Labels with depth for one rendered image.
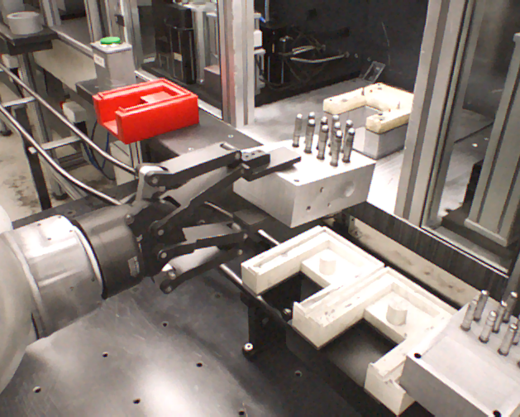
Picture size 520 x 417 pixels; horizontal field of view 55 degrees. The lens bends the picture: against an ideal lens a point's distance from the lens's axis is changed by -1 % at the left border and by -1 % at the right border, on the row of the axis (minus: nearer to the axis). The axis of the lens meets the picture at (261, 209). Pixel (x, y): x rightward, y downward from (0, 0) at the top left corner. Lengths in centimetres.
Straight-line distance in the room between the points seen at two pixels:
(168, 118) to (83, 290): 58
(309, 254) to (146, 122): 40
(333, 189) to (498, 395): 24
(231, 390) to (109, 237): 41
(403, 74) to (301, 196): 74
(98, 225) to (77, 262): 4
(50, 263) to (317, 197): 26
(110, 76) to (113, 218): 67
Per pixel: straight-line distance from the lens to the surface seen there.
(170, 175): 44
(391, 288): 66
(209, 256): 52
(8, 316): 22
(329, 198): 53
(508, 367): 53
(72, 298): 41
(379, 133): 84
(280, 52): 108
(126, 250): 42
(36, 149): 120
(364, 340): 64
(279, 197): 51
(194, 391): 78
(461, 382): 50
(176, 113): 95
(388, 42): 122
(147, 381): 80
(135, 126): 92
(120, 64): 108
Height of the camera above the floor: 130
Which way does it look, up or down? 33 degrees down
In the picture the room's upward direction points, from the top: straight up
